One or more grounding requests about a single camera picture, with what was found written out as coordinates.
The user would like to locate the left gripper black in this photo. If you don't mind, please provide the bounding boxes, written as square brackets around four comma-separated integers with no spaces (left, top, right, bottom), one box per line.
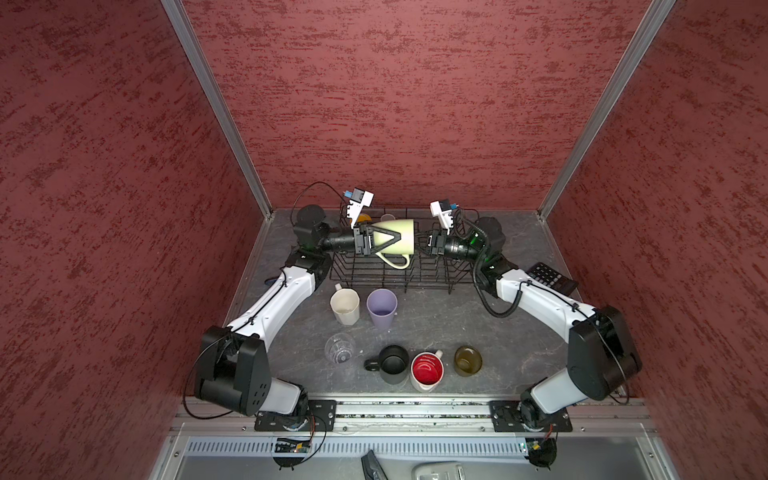
[319,217,400,258]

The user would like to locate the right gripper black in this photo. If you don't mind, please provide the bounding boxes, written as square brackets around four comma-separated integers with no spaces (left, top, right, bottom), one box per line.
[404,227,485,263]

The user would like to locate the pale green mug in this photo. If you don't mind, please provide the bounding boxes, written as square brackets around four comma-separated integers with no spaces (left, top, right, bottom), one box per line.
[372,219,415,270]

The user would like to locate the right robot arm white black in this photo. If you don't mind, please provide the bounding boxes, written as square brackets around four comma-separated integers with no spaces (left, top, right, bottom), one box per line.
[417,217,642,431]

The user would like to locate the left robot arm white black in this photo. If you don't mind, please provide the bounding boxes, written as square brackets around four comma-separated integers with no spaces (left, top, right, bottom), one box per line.
[185,189,416,431]

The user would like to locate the lilac plastic cup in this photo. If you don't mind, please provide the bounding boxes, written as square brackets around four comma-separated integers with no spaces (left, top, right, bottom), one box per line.
[366,289,398,330]

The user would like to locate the cream white mug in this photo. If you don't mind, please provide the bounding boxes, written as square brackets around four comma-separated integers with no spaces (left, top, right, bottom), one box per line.
[330,284,360,326]

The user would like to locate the black calculator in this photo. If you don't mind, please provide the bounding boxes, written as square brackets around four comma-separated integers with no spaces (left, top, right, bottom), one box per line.
[526,262,578,296]

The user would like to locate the black mug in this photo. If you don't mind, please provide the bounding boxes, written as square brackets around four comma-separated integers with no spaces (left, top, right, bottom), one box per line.
[364,345,410,385]

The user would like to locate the clear glass cup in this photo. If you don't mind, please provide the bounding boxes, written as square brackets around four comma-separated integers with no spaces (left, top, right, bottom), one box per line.
[325,333,358,365]

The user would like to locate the olive green glass cup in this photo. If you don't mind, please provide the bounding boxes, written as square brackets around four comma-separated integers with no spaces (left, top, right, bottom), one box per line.
[453,345,483,377]

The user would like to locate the red inside white mug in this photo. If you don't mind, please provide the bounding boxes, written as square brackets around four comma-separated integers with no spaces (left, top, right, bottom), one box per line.
[410,350,445,393]

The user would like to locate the grey device at bottom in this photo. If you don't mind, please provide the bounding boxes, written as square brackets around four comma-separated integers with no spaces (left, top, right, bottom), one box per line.
[412,462,467,480]

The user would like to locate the black object at bottom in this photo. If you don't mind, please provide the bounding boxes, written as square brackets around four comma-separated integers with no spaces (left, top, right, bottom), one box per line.
[361,450,388,480]

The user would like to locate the black wire dish rack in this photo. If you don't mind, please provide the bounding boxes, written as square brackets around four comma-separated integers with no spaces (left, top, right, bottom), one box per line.
[329,208,472,293]

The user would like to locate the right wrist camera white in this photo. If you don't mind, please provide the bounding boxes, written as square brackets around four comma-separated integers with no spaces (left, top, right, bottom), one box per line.
[430,199,458,234]

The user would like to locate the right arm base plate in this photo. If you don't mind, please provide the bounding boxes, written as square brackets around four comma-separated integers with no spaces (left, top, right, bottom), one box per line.
[488,400,573,434]

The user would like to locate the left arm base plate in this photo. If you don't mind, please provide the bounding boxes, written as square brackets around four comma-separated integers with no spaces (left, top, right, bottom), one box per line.
[254,400,337,433]

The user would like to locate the aluminium rail frame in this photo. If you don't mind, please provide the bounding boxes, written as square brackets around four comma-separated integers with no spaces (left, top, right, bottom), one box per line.
[150,394,678,479]

